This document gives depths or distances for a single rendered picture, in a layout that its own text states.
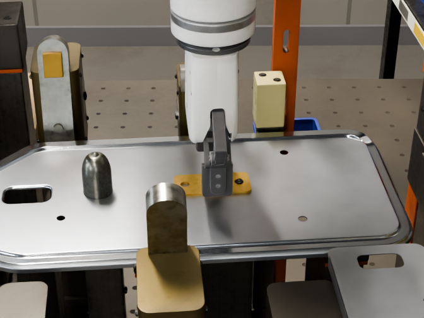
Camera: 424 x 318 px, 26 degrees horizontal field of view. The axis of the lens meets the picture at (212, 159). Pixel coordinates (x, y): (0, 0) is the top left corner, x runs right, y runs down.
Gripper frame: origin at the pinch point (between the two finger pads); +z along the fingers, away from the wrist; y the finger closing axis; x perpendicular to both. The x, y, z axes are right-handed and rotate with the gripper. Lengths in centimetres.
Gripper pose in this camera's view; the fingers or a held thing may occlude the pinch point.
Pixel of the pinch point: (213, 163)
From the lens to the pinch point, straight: 100.1
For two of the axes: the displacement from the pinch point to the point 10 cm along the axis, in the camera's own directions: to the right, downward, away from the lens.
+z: 0.0, 8.4, 5.5
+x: 10.0, -0.5, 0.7
